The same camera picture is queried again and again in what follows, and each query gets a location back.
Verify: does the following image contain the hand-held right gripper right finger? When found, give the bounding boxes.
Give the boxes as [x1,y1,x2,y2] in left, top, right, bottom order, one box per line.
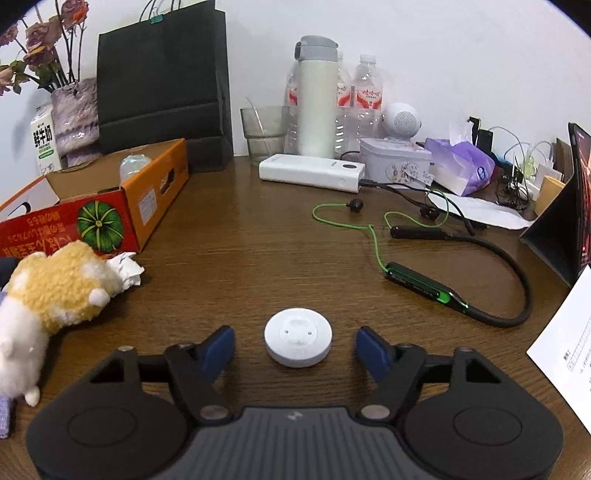
[355,325,502,423]

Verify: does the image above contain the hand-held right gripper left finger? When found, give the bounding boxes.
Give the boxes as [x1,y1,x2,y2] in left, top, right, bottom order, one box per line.
[90,325,237,423]

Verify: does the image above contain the white round puck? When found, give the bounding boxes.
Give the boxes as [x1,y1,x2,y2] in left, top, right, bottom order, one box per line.
[264,308,333,368]

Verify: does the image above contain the orange cardboard box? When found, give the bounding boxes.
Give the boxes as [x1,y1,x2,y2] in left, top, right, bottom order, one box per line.
[0,137,190,259]

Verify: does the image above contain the yellow and white plush toy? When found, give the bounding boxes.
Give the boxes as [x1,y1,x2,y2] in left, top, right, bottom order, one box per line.
[0,241,122,408]

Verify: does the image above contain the wooden desktop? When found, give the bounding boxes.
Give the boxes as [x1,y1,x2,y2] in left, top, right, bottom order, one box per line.
[0,154,591,480]

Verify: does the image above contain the black green neckband earphones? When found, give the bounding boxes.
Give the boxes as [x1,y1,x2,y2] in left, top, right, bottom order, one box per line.
[312,198,534,328]

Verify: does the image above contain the crumpled white paper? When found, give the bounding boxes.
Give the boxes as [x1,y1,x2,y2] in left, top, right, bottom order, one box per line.
[107,251,145,291]

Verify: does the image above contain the white flat paper packet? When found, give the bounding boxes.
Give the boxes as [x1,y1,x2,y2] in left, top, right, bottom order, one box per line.
[427,190,539,230]

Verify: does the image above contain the white power bank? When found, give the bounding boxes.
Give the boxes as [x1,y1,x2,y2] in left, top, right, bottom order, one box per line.
[259,154,367,193]

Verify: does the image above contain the white printed tin box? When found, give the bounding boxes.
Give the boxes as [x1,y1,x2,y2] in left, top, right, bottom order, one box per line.
[359,137,435,189]

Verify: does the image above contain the white printed paper sheet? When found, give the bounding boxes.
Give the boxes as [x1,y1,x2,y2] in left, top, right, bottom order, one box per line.
[526,264,591,437]

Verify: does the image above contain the purple tissue pack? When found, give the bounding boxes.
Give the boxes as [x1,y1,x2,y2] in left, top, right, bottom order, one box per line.
[424,124,496,197]

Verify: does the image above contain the clear drinking glass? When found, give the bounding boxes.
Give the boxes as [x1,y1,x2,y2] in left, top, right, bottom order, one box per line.
[240,105,291,167]

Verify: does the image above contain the tablet in black case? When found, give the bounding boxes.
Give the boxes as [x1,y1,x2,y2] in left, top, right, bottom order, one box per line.
[519,122,591,289]

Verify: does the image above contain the white round speaker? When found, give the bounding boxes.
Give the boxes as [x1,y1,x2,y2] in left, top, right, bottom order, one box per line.
[381,102,423,143]

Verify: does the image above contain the clear glass stirrer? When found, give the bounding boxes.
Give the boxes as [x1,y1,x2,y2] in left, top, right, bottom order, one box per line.
[246,96,269,137]

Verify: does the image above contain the black phone stand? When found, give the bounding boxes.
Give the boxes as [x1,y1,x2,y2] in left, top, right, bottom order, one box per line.
[467,116,495,148]

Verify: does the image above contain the white thermos bottle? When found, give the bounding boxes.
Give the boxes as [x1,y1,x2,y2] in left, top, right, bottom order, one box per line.
[294,35,340,159]

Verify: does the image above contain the clear water bottle red label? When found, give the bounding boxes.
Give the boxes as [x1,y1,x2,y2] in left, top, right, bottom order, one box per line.
[336,51,356,158]
[351,54,385,144]
[284,60,301,155]

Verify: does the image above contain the purple glass vase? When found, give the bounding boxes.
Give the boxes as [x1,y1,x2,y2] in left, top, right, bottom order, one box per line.
[50,78,101,168]

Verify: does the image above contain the white milk carton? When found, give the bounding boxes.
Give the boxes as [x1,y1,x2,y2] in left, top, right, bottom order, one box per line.
[28,104,63,174]

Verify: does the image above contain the black paper bag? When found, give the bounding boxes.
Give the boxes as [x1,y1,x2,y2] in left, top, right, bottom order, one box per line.
[96,0,234,174]

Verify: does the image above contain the dried rose bouquet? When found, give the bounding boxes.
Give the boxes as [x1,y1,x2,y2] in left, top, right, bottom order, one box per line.
[0,0,90,95]

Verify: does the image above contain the black charging cable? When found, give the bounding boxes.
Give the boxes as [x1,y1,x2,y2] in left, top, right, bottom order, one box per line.
[359,179,476,236]

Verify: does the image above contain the black cable bundle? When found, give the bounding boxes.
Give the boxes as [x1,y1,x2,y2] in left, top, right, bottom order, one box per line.
[494,164,532,210]

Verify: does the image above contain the white cable bundle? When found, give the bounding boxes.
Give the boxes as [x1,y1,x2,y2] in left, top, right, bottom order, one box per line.
[501,127,555,185]

